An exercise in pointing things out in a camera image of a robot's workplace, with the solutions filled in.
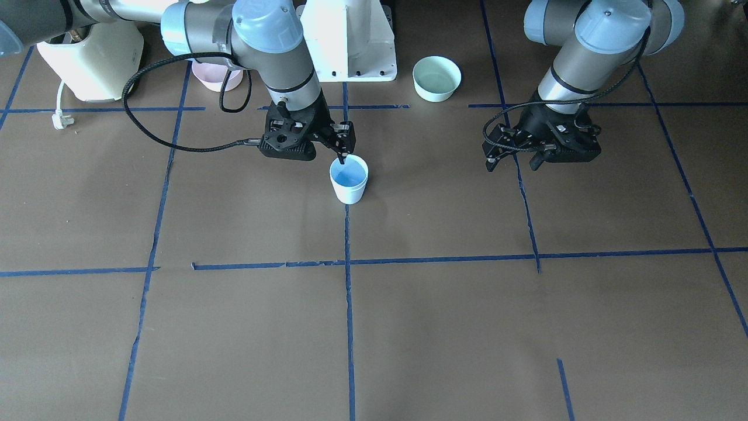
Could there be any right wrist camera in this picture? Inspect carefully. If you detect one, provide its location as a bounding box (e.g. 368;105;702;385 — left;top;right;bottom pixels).
257;140;316;161

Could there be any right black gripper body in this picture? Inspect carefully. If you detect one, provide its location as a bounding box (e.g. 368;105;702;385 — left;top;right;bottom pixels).
262;92;333;151

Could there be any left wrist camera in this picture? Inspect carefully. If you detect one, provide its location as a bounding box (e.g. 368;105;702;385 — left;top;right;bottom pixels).
550;125;601;163

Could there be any blue cup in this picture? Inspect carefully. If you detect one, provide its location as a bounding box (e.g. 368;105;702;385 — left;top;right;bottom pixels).
329;154;369;205

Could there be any pink bowl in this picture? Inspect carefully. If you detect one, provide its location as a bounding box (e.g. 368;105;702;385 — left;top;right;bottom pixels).
191;61;245;92

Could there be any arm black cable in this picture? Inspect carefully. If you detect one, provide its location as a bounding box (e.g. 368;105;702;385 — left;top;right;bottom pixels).
482;0;653;156
122;51;264;154

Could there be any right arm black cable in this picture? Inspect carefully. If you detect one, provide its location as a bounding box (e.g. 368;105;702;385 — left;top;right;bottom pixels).
122;51;264;154

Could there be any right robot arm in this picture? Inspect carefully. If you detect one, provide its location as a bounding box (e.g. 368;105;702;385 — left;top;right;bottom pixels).
1;1;355;164

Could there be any cream toaster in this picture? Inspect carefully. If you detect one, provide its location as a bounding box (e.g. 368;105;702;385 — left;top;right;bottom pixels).
36;22;144;103

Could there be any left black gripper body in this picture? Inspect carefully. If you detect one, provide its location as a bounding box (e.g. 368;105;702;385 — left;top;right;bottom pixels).
514;103;591;152

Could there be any green bowl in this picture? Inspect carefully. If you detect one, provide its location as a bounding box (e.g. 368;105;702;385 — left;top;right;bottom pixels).
412;56;462;103

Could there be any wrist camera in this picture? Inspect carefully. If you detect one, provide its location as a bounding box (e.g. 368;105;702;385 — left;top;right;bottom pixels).
257;140;316;161
550;125;601;163

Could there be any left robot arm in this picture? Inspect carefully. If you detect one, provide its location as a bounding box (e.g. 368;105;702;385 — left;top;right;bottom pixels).
483;1;685;171

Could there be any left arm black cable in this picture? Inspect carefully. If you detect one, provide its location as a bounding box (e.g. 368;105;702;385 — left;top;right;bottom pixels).
482;0;653;156

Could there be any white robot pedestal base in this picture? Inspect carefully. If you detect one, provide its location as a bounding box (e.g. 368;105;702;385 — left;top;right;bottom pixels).
296;1;398;83

